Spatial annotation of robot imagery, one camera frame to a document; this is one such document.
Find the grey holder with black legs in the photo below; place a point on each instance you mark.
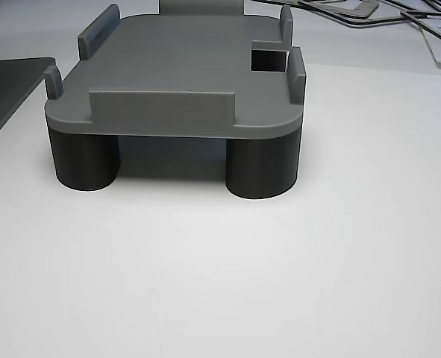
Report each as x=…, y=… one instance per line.
x=175, y=63

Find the dark grey flat plate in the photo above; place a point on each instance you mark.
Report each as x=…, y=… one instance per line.
x=7, y=89

